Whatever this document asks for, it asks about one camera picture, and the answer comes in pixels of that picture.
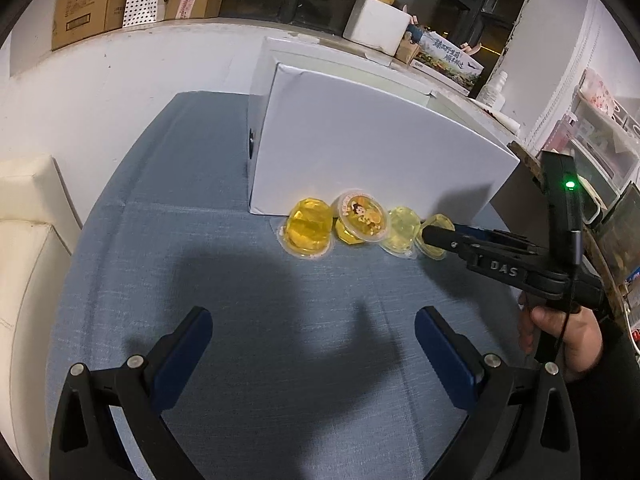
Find clear drawer organizer shelf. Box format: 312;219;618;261
542;68;639;208

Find small yellow jelly cup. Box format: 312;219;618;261
414;214;456;261

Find blue table cloth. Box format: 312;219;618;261
46;92;523;479

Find white plastic bottle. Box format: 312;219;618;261
476;70;508;112

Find cream leather sofa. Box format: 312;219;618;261
1;155;81;479

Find black camera module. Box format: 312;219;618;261
540;151;582;278

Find landscape printed gift box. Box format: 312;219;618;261
410;30;484;96

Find cartoon lid jelly cup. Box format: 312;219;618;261
333;190;390;244

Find white foam box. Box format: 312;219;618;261
342;0;411;56

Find pale yellow jelly cup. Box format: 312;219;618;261
381;206;421;259

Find person's right hand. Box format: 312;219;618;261
518;292;603;378

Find rolled white paper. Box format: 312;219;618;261
471;99;521;134

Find white cardboard storage box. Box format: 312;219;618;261
248;38;518;222

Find large yellow jelly cup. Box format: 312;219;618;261
277;197;333;259

